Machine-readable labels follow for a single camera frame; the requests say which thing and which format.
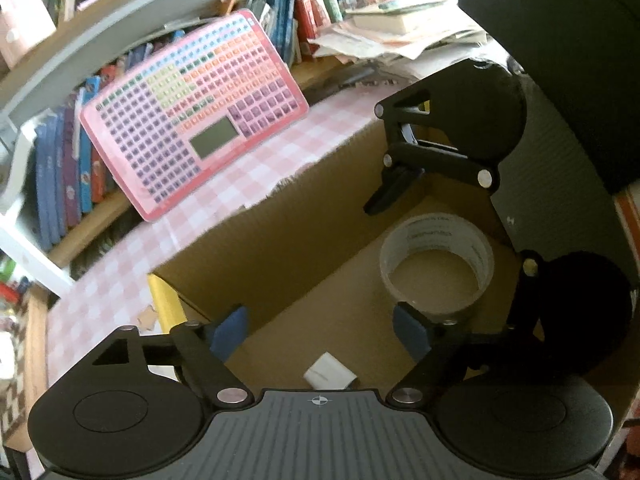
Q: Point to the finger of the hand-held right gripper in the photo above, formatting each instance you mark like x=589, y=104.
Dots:
x=440, y=162
x=525, y=295

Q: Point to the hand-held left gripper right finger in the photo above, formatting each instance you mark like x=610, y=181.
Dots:
x=411, y=332

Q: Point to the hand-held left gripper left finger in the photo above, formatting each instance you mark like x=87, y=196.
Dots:
x=229, y=332

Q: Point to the clear tape roll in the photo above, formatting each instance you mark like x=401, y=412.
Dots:
x=425, y=232

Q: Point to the yellow cardboard box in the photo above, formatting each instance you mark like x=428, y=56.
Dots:
x=300, y=240

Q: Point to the pink storage container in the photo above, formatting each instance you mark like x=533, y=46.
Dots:
x=22, y=27

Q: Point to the small white plug block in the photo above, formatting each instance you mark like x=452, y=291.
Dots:
x=327, y=371

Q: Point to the pile of loose papers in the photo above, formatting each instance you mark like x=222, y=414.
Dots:
x=400, y=50

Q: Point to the pink checkered tablecloth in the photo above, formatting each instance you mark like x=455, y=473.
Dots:
x=100, y=290

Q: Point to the thick cream-paged book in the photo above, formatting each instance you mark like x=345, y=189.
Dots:
x=395, y=20

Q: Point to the row of red-spined books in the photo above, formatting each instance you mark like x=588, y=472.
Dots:
x=310, y=20

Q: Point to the wooden chessboard box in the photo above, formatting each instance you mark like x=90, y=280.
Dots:
x=20, y=375

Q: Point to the group of teal-spined books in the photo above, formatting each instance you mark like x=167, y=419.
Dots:
x=280, y=15

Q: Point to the row of blue picture books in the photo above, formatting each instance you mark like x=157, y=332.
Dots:
x=60, y=175

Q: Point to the pink keyboard learning toy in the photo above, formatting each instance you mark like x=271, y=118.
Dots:
x=200, y=100

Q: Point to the white bookshelf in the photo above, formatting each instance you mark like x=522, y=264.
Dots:
x=100, y=35

